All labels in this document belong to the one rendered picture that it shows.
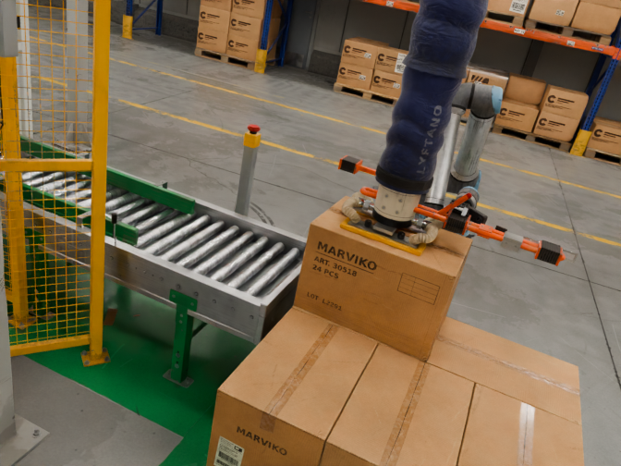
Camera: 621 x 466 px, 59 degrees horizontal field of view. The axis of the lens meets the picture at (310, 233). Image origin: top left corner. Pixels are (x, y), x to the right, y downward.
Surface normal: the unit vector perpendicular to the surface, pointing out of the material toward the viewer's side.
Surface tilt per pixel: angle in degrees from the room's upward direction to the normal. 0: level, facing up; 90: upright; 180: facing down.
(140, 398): 0
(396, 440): 0
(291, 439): 90
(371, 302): 90
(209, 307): 90
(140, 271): 90
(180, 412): 0
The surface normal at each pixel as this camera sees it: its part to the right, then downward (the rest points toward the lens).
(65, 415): 0.18, -0.88
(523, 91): -0.29, 0.38
